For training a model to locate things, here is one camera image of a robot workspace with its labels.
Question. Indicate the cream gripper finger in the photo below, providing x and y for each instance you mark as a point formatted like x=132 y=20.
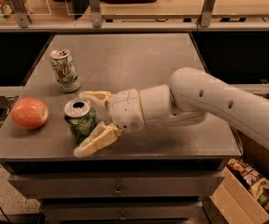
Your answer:
x=100 y=137
x=99 y=99

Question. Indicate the upper drawer with knob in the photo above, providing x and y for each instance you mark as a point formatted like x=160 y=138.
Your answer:
x=116 y=185

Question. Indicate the middle metal bracket post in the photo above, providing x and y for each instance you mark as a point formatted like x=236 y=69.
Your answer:
x=96 y=13

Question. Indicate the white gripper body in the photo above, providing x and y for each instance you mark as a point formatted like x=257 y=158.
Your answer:
x=126 y=108

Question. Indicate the brown snack bag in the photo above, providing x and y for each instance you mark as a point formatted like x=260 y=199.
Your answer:
x=244 y=172

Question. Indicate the left metal bracket post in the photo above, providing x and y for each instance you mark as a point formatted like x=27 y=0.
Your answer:
x=21 y=13

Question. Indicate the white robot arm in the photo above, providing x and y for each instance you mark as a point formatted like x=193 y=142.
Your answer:
x=189 y=96

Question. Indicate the green soda can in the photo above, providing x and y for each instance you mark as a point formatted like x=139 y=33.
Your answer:
x=81 y=119

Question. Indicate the cardboard box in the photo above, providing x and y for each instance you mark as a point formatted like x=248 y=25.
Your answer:
x=243 y=195

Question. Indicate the grey metal drawer cabinet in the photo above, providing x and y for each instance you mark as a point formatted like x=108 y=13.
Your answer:
x=166 y=161

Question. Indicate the white 7up can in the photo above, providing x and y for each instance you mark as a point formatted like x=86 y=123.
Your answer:
x=65 y=71

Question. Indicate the orange snack package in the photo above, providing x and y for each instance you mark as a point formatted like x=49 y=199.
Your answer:
x=8 y=10

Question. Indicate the right metal bracket post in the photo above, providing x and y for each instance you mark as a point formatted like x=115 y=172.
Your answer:
x=206 y=13

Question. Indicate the lower drawer with knob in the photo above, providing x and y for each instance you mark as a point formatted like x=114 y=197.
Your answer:
x=121 y=211

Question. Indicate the metal bracket post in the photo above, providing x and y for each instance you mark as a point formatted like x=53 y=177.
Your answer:
x=21 y=13
x=96 y=13
x=206 y=13

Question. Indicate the yellow green chip bag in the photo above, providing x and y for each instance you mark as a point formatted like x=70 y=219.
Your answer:
x=259 y=187

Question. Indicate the drawer with knob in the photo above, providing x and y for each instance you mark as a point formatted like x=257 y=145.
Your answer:
x=121 y=211
x=116 y=185

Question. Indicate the red apple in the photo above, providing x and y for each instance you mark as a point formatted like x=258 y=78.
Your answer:
x=29 y=113

